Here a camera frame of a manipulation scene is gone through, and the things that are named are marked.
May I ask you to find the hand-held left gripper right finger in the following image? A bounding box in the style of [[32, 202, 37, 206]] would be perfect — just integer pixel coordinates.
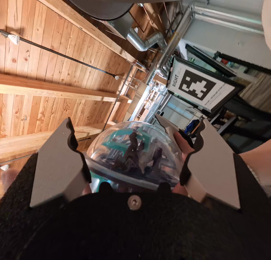
[[180, 118, 241, 209]]

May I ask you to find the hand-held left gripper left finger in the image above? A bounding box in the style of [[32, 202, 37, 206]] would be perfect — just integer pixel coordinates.
[[30, 117, 92, 208]]

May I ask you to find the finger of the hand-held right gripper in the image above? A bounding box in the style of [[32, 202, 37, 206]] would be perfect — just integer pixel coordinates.
[[155, 114, 181, 136]]

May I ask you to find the clear plastic maze ball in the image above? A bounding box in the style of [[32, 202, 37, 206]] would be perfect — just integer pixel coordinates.
[[86, 121, 184, 192]]

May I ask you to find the silver duct elbow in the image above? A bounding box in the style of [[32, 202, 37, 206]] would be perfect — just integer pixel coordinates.
[[127, 27, 167, 52]]

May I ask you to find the person's right hand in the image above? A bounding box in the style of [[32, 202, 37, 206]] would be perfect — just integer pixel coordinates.
[[174, 131, 195, 161]]

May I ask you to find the person's left hand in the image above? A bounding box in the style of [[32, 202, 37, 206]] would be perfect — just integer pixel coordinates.
[[82, 182, 189, 197]]

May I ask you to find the blue jacket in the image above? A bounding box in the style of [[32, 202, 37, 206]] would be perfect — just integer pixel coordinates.
[[184, 119, 201, 136]]

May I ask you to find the framed black white tag sign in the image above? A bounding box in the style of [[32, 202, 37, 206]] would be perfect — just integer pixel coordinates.
[[166, 57, 246, 114]]

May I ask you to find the grey sprinkler pipe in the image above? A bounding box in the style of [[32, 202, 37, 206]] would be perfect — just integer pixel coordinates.
[[103, 65, 136, 132]]

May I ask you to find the shiny silver pipe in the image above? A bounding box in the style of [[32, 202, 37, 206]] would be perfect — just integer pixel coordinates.
[[193, 5, 265, 34]]

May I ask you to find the black round pleated disc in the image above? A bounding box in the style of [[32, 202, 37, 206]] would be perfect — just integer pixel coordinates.
[[64, 0, 135, 21]]

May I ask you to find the rectangular metal duct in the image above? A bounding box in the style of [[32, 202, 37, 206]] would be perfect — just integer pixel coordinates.
[[102, 14, 134, 39]]

